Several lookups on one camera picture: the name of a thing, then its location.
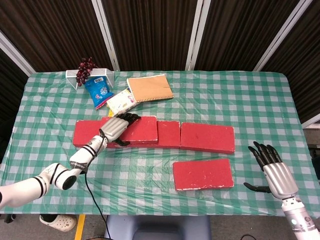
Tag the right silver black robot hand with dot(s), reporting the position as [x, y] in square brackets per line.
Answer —
[280, 175]

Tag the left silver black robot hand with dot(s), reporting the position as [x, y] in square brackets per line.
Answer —
[113, 126]

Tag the white partition frame post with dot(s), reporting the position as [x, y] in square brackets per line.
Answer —
[281, 37]
[196, 37]
[15, 53]
[312, 121]
[106, 37]

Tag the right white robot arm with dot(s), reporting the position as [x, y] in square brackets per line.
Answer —
[300, 220]

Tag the red brick with chipped edges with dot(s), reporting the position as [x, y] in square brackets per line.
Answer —
[145, 130]

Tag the black caster wheel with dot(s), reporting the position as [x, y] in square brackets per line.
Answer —
[9, 218]

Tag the white clog shoe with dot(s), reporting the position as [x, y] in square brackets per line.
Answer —
[58, 222]

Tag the grey-blue chair seat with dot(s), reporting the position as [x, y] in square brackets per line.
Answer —
[160, 230]

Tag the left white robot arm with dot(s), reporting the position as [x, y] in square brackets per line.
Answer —
[25, 187]

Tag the grey equipment case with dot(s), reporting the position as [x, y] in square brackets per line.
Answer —
[315, 150]

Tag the red brick with white-worn end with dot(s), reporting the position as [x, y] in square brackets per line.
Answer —
[202, 173]

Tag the red brick with grey patch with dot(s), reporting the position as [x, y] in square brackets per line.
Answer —
[85, 132]

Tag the brown spiral notebook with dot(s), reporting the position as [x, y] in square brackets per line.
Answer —
[150, 87]

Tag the dark red grape bunch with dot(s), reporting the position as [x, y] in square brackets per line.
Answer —
[83, 71]

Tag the blue snack bag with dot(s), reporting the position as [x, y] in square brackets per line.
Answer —
[98, 91]

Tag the green white checkered tablecloth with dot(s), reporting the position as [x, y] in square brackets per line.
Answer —
[160, 200]

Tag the red foam brick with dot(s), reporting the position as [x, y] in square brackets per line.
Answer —
[168, 135]
[207, 137]

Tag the white printed snack package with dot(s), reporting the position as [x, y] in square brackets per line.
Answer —
[120, 102]

